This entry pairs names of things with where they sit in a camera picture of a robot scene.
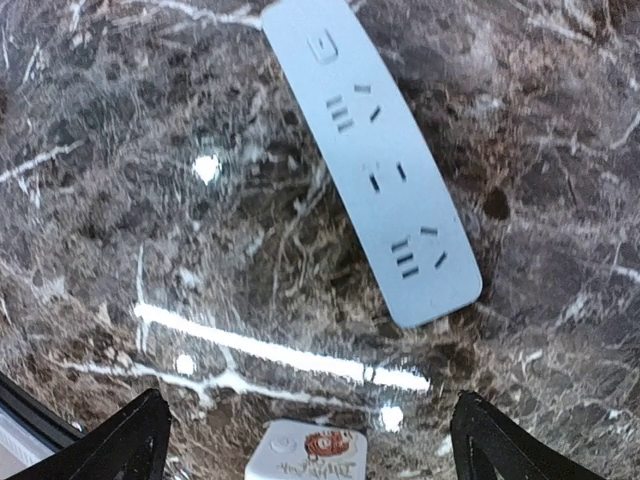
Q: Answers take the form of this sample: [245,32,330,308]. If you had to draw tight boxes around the blue power strip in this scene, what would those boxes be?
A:
[261,1,483,328]

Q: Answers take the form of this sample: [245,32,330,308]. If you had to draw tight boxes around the white cube socket adapter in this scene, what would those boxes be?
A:
[244,419,367,480]

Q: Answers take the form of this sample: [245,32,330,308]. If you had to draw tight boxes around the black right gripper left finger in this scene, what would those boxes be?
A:
[1,388,172,479]

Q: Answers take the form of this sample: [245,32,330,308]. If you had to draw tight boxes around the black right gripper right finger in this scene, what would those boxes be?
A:
[450,391,602,480]

